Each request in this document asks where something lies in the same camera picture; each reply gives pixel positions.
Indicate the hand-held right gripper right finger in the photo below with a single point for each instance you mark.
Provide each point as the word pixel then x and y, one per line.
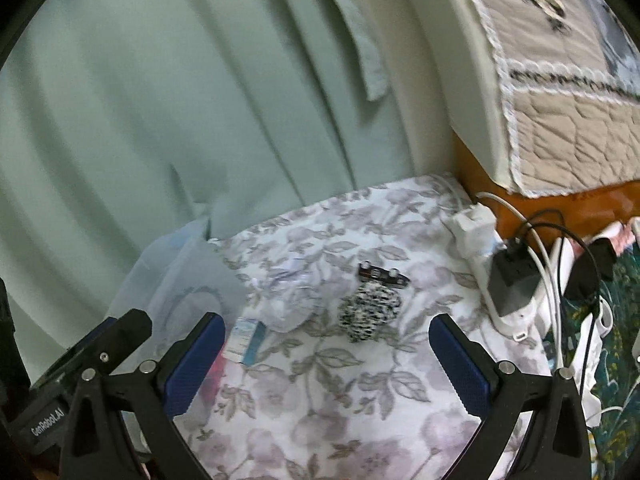
pixel 460 365

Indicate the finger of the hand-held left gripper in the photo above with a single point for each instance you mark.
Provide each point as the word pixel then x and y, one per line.
pixel 120 335

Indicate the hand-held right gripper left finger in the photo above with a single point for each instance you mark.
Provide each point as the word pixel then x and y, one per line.
pixel 195 365

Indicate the leopard print scrunchie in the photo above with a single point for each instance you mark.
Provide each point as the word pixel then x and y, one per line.
pixel 367 312

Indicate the small blue white box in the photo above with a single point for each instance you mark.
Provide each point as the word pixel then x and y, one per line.
pixel 245 342

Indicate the black charger block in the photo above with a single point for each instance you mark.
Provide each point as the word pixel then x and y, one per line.
pixel 515 280

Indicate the crumpled white paper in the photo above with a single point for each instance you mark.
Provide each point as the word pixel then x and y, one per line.
pixel 290 305

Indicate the floral printed blanket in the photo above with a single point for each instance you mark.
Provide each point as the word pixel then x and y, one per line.
pixel 350 410

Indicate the black rhinestone barrette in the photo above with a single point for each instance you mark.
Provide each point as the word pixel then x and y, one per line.
pixel 380 273

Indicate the black plug adapter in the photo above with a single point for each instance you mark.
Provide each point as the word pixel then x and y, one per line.
pixel 585 270

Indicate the dark green patterned cloth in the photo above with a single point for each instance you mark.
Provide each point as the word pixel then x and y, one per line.
pixel 620 370

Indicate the pink cloth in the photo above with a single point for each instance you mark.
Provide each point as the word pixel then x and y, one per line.
pixel 622 235

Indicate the green curtain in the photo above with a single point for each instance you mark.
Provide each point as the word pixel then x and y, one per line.
pixel 150 85

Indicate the beige quilted bedspread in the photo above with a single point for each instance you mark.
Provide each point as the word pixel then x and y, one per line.
pixel 575 135

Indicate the white mattress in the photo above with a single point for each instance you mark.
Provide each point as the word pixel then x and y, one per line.
pixel 450 60

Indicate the wooden bed frame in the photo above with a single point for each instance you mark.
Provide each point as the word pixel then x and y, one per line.
pixel 525 210

